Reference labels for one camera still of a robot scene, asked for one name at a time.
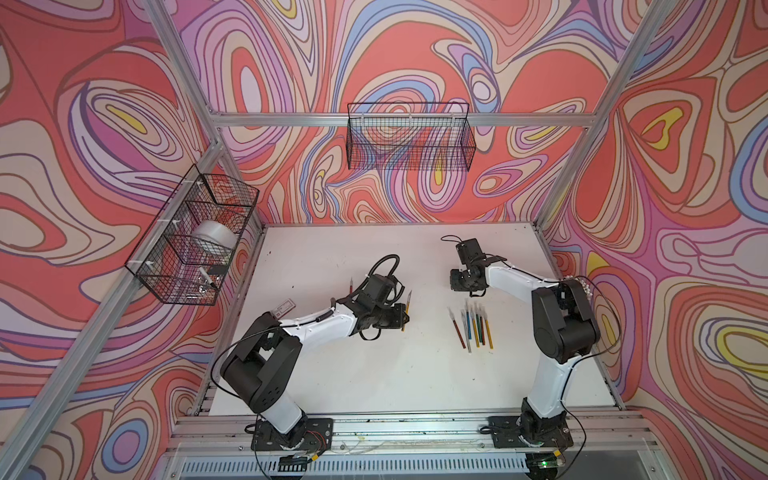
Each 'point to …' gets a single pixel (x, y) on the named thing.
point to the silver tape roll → (215, 237)
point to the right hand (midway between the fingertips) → (460, 289)
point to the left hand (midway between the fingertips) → (413, 320)
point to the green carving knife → (479, 332)
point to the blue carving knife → (468, 326)
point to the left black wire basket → (184, 249)
